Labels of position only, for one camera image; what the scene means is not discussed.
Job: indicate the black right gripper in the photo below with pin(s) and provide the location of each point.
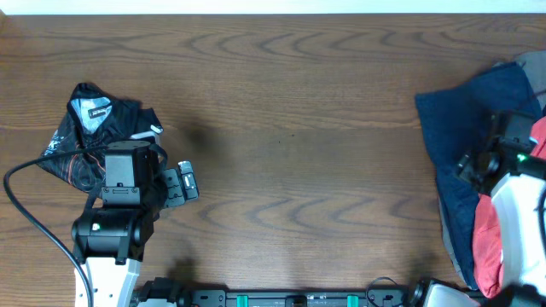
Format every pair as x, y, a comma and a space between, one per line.
467, 167

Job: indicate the red orange t-shirt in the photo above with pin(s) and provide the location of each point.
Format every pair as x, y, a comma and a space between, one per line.
487, 244

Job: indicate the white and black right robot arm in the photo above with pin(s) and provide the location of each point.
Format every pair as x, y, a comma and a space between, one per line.
519, 202

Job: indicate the black patterned folded garment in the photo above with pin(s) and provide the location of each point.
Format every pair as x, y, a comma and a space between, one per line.
93, 119

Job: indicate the grey garment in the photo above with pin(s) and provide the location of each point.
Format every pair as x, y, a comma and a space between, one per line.
533, 64

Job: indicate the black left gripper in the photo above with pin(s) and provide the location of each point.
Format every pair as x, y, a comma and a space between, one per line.
150, 188

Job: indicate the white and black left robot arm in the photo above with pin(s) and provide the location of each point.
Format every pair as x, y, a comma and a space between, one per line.
109, 240

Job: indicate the navy blue garment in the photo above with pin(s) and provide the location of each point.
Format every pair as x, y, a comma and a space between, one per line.
457, 120

